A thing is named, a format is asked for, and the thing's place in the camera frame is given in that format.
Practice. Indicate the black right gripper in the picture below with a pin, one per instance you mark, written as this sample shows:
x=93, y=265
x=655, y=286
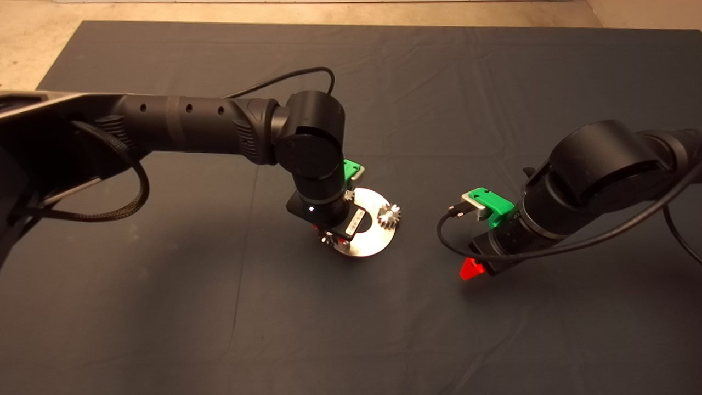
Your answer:
x=502, y=249

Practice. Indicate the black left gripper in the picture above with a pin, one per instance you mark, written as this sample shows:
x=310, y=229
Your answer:
x=334, y=219

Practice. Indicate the small steel spur gear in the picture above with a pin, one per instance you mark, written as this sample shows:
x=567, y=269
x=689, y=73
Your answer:
x=328, y=238
x=350, y=195

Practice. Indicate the dark steel spur gear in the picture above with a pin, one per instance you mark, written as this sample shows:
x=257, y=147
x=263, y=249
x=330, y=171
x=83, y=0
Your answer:
x=388, y=219

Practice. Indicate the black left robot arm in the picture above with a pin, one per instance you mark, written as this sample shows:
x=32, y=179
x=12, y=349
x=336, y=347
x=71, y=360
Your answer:
x=192, y=126

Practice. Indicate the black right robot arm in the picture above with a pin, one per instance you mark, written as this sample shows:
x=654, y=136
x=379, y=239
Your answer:
x=609, y=170

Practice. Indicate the round metal carrier plate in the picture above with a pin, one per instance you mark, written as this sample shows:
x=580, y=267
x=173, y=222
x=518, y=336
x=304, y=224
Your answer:
x=378, y=241

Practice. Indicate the dark grey table cloth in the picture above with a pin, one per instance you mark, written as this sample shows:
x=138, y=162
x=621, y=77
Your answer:
x=439, y=329

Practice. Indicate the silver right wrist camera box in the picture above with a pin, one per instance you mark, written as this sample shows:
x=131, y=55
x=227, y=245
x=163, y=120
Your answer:
x=476, y=207

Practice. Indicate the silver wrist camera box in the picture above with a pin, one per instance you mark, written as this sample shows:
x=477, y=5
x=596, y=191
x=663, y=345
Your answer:
x=359, y=176
x=476, y=207

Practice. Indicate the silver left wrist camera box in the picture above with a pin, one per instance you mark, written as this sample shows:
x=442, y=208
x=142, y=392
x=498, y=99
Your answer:
x=359, y=176

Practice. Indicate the green left camera mount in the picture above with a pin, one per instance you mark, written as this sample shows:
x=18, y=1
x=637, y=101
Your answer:
x=351, y=170

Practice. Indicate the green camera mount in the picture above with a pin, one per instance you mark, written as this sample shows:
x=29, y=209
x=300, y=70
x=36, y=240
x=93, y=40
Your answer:
x=496, y=206
x=351, y=170

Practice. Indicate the green right camera mount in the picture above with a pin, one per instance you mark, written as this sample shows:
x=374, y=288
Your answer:
x=496, y=206

